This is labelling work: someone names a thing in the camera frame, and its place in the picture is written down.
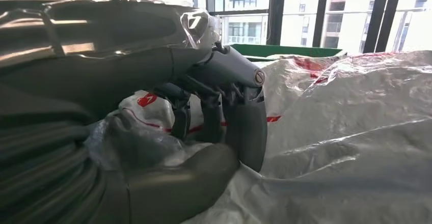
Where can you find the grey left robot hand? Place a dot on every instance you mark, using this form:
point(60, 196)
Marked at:
point(118, 77)

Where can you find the grey courier package red print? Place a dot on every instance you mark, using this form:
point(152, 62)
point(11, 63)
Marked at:
point(287, 80)

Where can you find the green plastic crate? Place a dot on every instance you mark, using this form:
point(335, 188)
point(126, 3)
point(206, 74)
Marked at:
point(287, 50)

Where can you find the black framed window wall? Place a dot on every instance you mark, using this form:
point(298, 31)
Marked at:
point(275, 13)

